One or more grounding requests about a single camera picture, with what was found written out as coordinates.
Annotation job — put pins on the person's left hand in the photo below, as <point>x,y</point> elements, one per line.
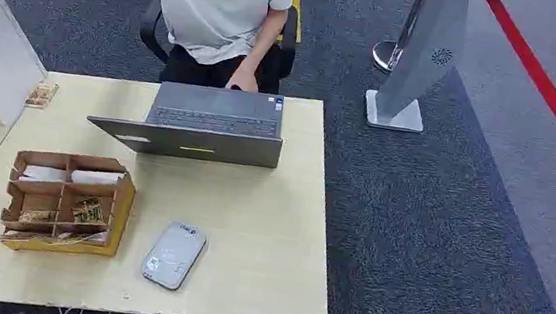
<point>242,80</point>

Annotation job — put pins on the wooden card box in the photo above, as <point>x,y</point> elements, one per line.
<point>122,209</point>

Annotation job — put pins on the black office chair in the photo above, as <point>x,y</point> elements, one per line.
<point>286,51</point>

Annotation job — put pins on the grey laptop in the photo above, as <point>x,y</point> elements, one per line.
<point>202,143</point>

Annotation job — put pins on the white card stack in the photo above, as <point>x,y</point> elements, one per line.
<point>96,177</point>
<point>43,174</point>

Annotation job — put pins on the grey card reader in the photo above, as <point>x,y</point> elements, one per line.
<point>173,256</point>

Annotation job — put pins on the grey kiosk stand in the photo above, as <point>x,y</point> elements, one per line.
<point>431,35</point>

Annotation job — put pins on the patterned brown card stack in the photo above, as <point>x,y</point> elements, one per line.
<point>88,212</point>
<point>37,217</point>

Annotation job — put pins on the pale card stack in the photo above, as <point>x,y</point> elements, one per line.
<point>75,236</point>

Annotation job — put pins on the chrome stanchion post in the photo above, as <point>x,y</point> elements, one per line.
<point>388,53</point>

